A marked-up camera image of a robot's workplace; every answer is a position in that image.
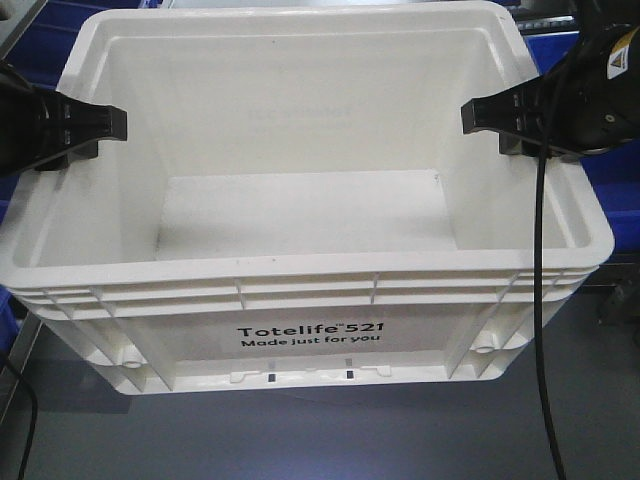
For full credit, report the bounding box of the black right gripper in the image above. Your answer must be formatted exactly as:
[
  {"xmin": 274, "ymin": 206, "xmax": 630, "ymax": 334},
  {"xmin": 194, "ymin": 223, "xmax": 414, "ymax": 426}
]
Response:
[{"xmin": 461, "ymin": 1, "xmax": 639, "ymax": 158}]

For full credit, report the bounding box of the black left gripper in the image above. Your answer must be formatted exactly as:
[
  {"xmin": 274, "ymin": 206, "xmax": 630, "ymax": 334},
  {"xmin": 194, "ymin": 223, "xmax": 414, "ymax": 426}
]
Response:
[{"xmin": 1, "ymin": 59, "xmax": 128, "ymax": 175}]

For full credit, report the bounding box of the white Totelife plastic bin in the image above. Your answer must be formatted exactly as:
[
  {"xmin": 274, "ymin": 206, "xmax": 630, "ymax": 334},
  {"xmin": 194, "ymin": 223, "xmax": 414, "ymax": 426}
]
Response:
[{"xmin": 0, "ymin": 0, "xmax": 616, "ymax": 397}]

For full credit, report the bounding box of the blue bin right shelf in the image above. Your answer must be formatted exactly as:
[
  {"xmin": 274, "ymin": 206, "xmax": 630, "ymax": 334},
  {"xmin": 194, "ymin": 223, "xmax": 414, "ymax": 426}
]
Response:
[{"xmin": 517, "ymin": 18, "xmax": 639, "ymax": 254}]

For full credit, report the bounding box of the black right cable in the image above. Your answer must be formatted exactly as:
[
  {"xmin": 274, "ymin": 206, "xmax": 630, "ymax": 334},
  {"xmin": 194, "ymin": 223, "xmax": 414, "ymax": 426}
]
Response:
[{"xmin": 529, "ymin": 29, "xmax": 569, "ymax": 480}]

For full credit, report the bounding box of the black cable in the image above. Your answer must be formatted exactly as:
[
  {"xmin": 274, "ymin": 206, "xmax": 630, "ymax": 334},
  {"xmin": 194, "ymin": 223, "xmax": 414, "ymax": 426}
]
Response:
[
  {"xmin": 529, "ymin": 29, "xmax": 569, "ymax": 480},
  {"xmin": 0, "ymin": 359, "xmax": 39, "ymax": 480}
]

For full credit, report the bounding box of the black left cable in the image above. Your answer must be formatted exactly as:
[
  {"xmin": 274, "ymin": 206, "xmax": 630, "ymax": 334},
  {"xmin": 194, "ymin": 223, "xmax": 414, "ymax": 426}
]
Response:
[{"xmin": 0, "ymin": 359, "xmax": 39, "ymax": 480}]

